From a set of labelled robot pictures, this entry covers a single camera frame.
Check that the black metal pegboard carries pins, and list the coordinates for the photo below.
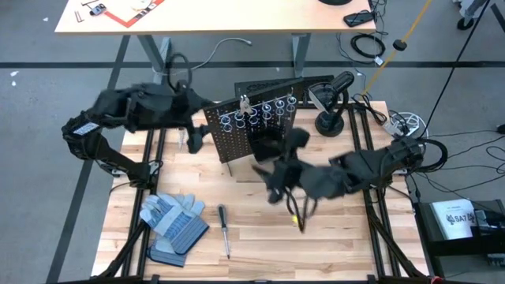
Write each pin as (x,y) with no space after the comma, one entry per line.
(233,142)

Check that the small black grey device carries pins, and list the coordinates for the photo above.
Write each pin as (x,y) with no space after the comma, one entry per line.
(97,10)

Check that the black smartphone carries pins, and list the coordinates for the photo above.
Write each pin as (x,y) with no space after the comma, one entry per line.
(358,18)

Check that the black cabinet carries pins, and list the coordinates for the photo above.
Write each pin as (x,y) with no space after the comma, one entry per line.
(453,248)

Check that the deep black plastic bin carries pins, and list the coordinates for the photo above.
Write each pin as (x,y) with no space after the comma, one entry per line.
(262,148)

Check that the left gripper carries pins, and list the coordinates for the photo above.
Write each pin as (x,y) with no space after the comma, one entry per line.
(191,108)

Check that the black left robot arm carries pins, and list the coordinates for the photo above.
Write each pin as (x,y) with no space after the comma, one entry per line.
(102,152)

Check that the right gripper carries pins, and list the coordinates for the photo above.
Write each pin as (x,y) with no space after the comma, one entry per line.
(290,173)

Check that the light wood desk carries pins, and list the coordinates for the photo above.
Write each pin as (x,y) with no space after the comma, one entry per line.
(236,17)

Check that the red bordered white mat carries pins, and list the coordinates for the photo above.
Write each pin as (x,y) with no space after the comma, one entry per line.
(126,16)

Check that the metal hex key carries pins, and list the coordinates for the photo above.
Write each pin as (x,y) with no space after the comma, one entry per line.
(79,16)
(90,2)

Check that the white labelled box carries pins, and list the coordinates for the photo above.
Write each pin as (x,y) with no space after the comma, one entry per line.
(453,219)

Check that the black gooseneck desk lamp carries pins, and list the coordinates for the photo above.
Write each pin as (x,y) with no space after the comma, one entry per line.
(329,125)

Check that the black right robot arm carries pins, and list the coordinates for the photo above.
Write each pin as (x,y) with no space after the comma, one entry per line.
(367,169)

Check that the blue striped work glove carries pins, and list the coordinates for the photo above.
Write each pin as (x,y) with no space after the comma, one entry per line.
(173,221)
(165,258)

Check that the white power strip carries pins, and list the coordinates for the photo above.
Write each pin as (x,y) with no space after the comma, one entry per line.
(388,127)

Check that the grey wheeled stand leg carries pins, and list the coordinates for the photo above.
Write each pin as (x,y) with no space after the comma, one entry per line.
(465,23)

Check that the white round object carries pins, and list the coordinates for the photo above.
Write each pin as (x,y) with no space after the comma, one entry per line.
(144,4)

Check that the black perforated panel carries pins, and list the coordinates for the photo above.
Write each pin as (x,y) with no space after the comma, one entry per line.
(256,84)

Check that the black monitor stand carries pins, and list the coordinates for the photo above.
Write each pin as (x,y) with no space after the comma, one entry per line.
(334,2)

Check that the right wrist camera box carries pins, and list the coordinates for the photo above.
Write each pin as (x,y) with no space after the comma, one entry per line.
(298,138)

